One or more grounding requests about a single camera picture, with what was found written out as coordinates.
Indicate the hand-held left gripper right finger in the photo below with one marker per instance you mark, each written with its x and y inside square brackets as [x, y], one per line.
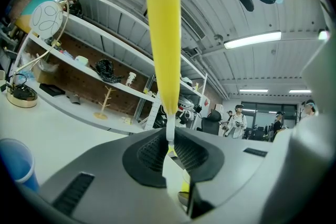
[236, 170]

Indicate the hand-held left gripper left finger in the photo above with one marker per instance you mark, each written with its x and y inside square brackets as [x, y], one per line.
[105, 178]

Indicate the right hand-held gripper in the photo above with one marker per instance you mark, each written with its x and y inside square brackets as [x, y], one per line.
[307, 152]

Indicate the blue plastic cup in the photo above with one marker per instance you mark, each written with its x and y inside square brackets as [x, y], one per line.
[18, 160]

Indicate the black office chair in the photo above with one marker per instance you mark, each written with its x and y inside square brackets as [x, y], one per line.
[212, 123]

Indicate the ceiling light bar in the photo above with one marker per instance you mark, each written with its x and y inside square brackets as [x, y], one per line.
[299, 91]
[253, 90]
[252, 40]

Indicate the small yellow white toy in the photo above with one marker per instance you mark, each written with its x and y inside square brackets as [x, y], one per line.
[126, 120]

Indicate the wooden mug tree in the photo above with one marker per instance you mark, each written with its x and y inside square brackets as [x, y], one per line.
[101, 114]

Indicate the long white shelf unit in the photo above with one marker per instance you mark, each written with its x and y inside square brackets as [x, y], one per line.
[78, 110]

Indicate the red triangle sign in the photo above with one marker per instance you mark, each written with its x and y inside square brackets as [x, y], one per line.
[206, 103]

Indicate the grey flat pouch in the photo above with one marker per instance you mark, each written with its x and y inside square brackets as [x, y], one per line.
[74, 99]

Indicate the white striped ornament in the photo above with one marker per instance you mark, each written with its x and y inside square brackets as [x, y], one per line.
[130, 79]

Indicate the black flat box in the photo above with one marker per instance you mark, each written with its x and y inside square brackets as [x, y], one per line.
[52, 89]

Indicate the black plastic bag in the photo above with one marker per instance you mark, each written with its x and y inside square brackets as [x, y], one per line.
[106, 70]

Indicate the small white box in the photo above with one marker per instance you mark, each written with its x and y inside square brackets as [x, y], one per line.
[81, 61]

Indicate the ceiling air vent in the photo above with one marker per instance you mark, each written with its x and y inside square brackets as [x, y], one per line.
[193, 23]

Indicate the white globe brass desk lamp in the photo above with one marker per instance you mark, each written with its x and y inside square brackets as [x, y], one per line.
[47, 19]

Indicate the white perforated-post shelf unit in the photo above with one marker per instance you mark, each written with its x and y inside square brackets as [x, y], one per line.
[152, 118]

